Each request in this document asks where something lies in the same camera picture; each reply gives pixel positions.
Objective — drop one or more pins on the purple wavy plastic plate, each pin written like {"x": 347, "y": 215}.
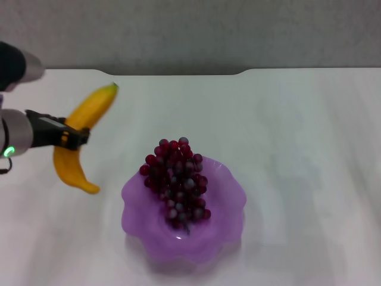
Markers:
{"x": 223, "y": 214}

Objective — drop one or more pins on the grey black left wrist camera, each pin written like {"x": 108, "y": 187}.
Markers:
{"x": 18, "y": 65}

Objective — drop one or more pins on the yellow banana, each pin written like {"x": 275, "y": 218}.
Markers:
{"x": 92, "y": 107}

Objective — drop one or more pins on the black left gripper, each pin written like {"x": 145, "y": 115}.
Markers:
{"x": 44, "y": 132}

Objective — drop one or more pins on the red grape bunch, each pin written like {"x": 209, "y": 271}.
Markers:
{"x": 178, "y": 184}

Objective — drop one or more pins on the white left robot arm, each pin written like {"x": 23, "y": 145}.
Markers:
{"x": 15, "y": 131}

